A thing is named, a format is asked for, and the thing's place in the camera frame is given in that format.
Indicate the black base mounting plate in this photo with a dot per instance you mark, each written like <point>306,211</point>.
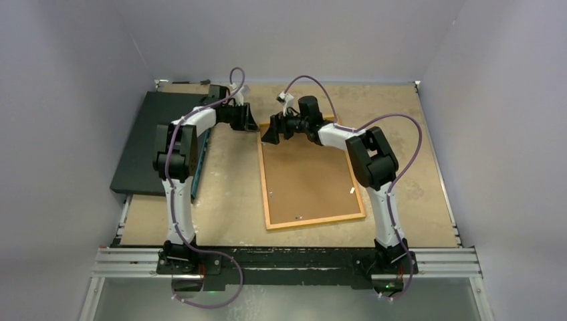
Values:
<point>361,268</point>

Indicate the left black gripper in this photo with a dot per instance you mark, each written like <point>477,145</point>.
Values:
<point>246,122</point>

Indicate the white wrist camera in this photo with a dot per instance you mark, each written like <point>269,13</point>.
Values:
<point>287,102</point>
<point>238,94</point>

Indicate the aluminium rail frame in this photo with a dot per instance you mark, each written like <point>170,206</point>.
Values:
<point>462,263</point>

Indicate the dark blue flat box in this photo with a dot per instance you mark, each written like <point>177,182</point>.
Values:
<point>135,174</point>

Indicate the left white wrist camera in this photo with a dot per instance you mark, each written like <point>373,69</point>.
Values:
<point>238,94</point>

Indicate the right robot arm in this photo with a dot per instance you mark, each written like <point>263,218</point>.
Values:
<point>371,157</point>

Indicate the yellow picture frame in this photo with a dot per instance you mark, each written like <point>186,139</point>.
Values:
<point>310,221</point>

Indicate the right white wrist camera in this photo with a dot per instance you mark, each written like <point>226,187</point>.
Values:
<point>287,102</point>

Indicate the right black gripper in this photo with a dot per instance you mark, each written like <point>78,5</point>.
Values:
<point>279,125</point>

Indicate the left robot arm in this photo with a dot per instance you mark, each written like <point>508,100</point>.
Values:
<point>177,158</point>

